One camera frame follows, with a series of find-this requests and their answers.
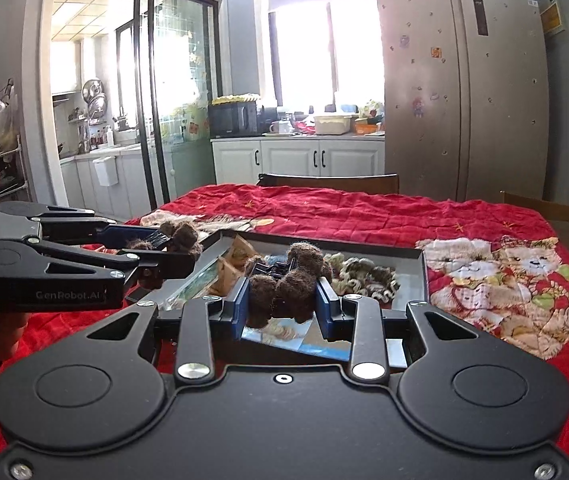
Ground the glass sliding door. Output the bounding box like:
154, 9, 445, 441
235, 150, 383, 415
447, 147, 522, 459
137, 0, 222, 211

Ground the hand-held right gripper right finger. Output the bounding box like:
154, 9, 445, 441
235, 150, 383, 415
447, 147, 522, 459
314, 276, 487, 382

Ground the gold pyramid packet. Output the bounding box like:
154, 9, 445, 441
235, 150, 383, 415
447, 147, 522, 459
209, 257, 245, 298
227, 235, 258, 273

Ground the brown fuzzy bear hair claw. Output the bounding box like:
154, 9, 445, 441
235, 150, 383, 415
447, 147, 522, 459
244, 242, 335, 328

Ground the red printed blanket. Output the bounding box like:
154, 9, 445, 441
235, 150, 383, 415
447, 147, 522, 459
0, 182, 569, 471

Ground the cream knitted scrunchie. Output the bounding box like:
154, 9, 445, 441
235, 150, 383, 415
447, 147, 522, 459
323, 254, 365, 281

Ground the brown fuzzy comb hair clip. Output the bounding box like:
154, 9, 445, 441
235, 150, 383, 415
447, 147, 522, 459
127, 220, 202, 256

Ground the yellow wall sign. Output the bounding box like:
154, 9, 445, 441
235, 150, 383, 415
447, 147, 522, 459
539, 0, 564, 36

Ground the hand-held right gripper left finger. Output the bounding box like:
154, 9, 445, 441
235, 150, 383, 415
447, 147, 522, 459
82, 276, 251, 382

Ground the silver refrigerator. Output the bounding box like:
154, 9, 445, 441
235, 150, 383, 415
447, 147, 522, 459
373, 0, 550, 203

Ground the cream plastic container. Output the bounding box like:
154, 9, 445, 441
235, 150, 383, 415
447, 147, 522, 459
313, 114, 356, 136

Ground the white hanging bin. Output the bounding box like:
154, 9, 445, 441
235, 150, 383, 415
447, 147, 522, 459
93, 156, 116, 187

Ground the shallow black cardboard box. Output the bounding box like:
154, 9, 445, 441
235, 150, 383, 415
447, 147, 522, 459
124, 227, 432, 367

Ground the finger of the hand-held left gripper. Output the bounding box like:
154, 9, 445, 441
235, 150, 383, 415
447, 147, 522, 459
0, 201, 168, 251
24, 240, 198, 292

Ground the white base cabinet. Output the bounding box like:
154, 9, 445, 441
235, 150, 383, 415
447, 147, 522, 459
212, 135, 386, 186

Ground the black microwave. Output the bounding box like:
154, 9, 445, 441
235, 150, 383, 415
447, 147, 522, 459
208, 100, 260, 138

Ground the brown white-lace scrunchie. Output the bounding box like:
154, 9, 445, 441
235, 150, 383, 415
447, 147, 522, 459
337, 260, 401, 305

